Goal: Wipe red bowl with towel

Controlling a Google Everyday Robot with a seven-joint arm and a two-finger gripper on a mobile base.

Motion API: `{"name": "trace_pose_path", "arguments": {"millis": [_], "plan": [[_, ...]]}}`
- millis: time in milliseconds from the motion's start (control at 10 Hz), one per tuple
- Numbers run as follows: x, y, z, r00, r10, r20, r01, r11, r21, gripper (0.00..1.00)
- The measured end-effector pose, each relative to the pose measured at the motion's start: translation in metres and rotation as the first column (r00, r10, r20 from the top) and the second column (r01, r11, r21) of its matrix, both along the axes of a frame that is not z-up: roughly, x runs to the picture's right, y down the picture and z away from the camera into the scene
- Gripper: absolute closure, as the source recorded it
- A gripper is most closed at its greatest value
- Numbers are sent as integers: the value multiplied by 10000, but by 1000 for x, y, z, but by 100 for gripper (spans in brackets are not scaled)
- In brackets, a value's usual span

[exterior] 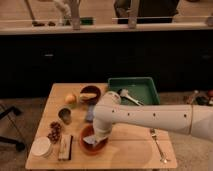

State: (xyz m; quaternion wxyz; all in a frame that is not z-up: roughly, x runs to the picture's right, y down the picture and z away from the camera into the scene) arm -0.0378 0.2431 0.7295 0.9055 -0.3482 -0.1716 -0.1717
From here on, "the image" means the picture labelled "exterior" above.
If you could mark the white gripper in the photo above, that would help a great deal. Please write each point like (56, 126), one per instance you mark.
(101, 131)

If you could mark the blue grey towel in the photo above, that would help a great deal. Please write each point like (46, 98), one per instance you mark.
(91, 140)

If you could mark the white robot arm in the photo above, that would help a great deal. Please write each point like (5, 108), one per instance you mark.
(194, 120)

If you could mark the red bowl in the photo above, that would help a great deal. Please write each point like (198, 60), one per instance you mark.
(89, 149)

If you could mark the banana in bowl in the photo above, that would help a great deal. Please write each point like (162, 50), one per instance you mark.
(87, 96)

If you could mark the dark brown bowl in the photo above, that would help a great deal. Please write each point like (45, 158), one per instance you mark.
(91, 89)

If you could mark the white serving spoon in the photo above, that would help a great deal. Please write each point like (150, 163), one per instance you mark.
(125, 94)

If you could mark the dark metal cup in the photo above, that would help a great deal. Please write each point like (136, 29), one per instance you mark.
(65, 115)

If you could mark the wooden brush block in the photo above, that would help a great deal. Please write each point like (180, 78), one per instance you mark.
(65, 147)

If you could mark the brown grape bunch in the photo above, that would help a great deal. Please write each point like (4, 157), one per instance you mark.
(55, 133)

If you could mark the metal fork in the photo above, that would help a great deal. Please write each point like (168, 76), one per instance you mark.
(162, 155)

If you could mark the green plastic tray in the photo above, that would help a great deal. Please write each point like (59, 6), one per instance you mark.
(140, 88)

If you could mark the white plate stack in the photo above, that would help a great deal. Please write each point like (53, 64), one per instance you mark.
(41, 147)

